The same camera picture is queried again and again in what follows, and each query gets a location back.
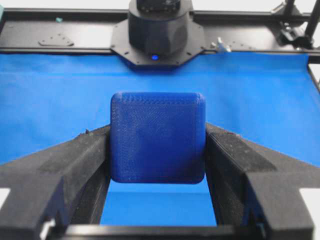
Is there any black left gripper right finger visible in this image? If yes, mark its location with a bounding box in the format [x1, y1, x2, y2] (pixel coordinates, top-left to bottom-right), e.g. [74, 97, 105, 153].
[205, 124, 320, 240]

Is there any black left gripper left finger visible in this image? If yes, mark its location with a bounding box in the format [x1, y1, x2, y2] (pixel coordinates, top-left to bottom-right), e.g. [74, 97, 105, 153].
[0, 125, 111, 240]

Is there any blue block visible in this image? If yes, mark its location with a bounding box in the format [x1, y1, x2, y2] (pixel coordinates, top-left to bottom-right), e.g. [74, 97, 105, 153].
[110, 92, 206, 184]

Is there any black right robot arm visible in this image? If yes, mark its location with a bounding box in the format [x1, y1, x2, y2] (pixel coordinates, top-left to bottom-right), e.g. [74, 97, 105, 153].
[110, 0, 206, 67]

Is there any blue table cloth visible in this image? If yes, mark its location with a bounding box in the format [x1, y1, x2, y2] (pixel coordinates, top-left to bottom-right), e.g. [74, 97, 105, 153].
[0, 51, 320, 226]

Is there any black aluminium table frame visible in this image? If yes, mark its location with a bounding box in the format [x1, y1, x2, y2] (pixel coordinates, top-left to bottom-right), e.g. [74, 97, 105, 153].
[0, 8, 310, 54]

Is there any black camera stand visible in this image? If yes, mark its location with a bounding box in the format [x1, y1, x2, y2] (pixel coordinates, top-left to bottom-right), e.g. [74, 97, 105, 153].
[270, 0, 320, 50]

